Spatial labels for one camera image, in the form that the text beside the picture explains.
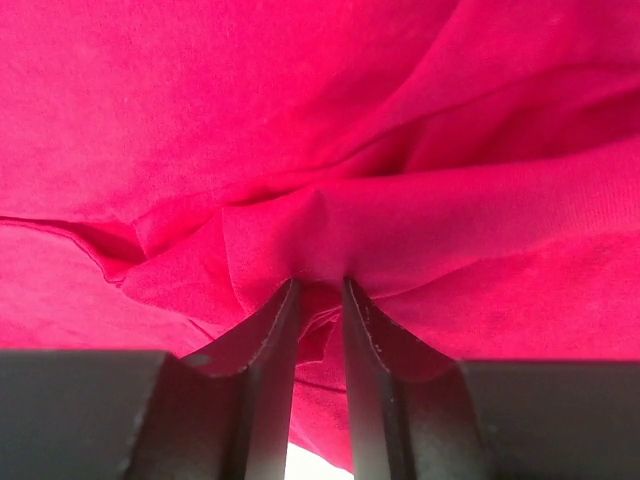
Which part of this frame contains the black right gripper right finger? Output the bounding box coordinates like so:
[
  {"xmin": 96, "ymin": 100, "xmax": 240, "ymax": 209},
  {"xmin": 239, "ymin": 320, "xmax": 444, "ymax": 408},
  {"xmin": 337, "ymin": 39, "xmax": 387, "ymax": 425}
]
[{"xmin": 341, "ymin": 277, "xmax": 459, "ymax": 480}]

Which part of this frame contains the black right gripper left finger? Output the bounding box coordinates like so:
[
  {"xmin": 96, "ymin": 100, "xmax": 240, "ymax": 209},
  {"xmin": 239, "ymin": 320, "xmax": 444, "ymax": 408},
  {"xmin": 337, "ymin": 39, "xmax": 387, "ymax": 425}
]
[{"xmin": 177, "ymin": 277, "xmax": 302, "ymax": 480}]

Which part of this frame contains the magenta t shirt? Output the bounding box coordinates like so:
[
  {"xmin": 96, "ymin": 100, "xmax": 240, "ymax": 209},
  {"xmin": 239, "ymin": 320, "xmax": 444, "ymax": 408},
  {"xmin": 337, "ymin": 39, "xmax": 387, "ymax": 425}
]
[{"xmin": 1, "ymin": 1, "xmax": 639, "ymax": 469}]

